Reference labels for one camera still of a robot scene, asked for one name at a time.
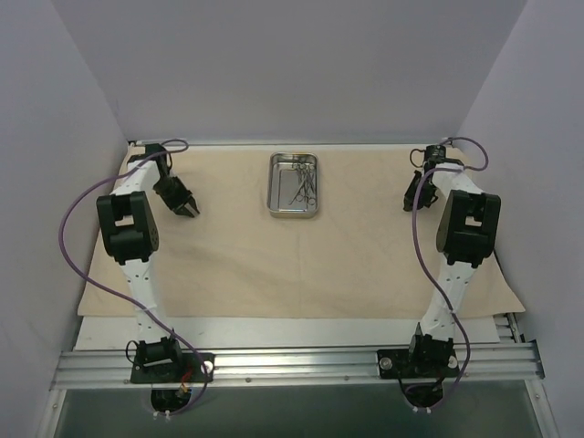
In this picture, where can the steel surgical forceps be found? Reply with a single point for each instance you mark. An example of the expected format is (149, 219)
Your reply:
(305, 182)

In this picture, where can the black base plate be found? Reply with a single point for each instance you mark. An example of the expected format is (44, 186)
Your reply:
(190, 369)
(394, 364)

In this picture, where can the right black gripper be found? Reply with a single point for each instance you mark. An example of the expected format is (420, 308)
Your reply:
(414, 197)

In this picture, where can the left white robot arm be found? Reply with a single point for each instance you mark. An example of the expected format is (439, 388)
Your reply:
(130, 236)

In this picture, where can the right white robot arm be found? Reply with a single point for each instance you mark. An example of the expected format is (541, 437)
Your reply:
(465, 239)

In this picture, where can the metal instrument tray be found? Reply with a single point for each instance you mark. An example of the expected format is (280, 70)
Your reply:
(292, 189)

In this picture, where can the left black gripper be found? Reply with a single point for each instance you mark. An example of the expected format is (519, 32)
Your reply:
(181, 202)

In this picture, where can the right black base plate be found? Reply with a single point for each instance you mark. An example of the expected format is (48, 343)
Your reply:
(394, 364)

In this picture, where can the back aluminium rail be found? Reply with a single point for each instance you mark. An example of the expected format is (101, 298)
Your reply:
(155, 142)

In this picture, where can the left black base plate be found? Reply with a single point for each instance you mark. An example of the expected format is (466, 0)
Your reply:
(190, 369)

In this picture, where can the beige cloth wrap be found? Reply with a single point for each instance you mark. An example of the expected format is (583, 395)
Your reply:
(359, 257)

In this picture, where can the front aluminium rail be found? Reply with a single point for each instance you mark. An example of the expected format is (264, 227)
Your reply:
(111, 369)

